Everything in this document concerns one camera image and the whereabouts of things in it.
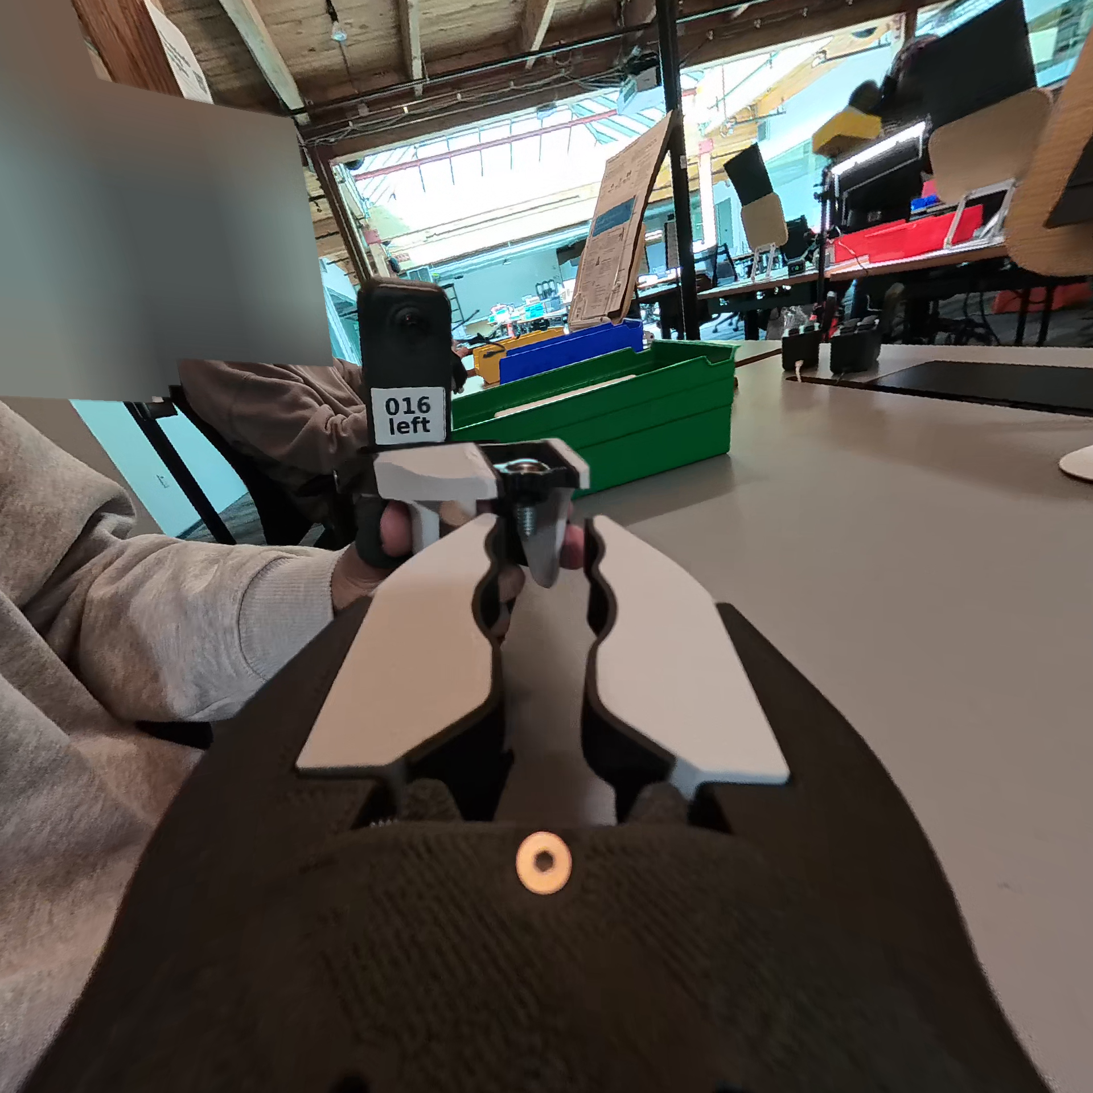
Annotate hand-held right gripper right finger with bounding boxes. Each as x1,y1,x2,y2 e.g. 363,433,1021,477
580,512,792,801

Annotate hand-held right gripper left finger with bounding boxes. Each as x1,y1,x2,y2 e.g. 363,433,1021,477
294,512,515,794

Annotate black knob thumbscrew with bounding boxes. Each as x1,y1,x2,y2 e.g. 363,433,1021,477
492,456,575,547

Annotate person's left forearm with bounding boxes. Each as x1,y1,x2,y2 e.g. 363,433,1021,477
0,512,342,752

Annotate person's left hand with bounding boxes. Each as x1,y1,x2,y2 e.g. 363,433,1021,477
331,503,590,612

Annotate green plastic bin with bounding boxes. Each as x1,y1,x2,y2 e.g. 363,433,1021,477
450,339,737,494

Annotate white flat board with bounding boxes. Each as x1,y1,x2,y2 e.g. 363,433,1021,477
495,373,637,418

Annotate yellow plastic bin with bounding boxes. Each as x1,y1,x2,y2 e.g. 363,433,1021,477
473,327,566,382
810,109,882,156

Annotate blue plastic bin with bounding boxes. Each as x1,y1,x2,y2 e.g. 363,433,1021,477
497,317,645,385

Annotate black office chair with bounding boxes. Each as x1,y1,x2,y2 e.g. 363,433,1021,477
166,386,351,549

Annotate cardboard sheet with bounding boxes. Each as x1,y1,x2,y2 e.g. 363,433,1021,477
567,110,674,329

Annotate small beige backing board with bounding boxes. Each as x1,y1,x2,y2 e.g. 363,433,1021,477
739,191,788,251

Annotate small black panel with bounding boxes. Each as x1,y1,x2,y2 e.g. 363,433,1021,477
723,143,774,205

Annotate ceiling projector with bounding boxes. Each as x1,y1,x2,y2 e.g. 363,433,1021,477
616,53,665,115

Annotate white paper notice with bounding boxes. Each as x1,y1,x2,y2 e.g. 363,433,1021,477
140,0,214,105

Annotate red plastic bin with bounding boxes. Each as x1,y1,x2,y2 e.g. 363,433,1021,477
832,204,983,265

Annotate white light bar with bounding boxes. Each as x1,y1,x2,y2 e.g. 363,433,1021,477
829,119,927,175

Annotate large beige backing board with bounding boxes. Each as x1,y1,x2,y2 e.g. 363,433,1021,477
929,87,1052,205

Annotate wooden backing board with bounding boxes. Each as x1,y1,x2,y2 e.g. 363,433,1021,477
1003,50,1093,278

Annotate large black panel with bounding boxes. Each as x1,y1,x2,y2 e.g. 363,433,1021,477
926,0,1038,128

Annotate black steel post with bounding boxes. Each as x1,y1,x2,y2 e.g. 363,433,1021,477
653,0,702,342

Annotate wooden support post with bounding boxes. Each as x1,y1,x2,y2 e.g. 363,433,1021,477
73,0,214,105

